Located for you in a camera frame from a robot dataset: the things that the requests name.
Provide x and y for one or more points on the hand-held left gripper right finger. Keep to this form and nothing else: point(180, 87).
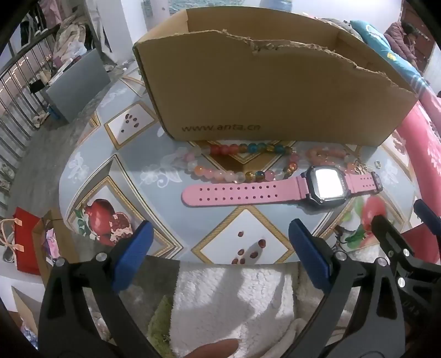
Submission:
point(310, 256)

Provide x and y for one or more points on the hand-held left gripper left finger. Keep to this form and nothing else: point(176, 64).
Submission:
point(134, 256)

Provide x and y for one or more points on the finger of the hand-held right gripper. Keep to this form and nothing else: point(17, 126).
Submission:
point(386, 230)
point(425, 211)

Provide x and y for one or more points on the small gold earring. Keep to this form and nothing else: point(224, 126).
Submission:
point(359, 168)

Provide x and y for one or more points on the brown cardboard box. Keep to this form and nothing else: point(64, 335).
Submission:
point(275, 96)

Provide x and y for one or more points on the person's left hand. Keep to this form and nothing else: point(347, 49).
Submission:
point(210, 349)

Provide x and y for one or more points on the pink floral blanket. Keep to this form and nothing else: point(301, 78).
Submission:
point(427, 144)

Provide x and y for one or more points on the white fleece cloth green trim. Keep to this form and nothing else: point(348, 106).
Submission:
point(234, 303)

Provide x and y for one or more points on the brown paper bag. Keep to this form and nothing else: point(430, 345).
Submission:
point(39, 241)

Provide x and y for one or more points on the red gift bag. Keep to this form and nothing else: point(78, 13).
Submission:
point(27, 241)

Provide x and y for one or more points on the fruit print tablecloth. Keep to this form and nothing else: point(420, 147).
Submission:
point(144, 144)

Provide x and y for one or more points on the teal printed pillow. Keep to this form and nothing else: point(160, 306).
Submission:
point(379, 38)

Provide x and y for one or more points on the metal railing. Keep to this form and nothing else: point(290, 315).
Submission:
point(13, 103)

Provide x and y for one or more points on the pile of clothes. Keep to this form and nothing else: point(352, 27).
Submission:
point(67, 38)

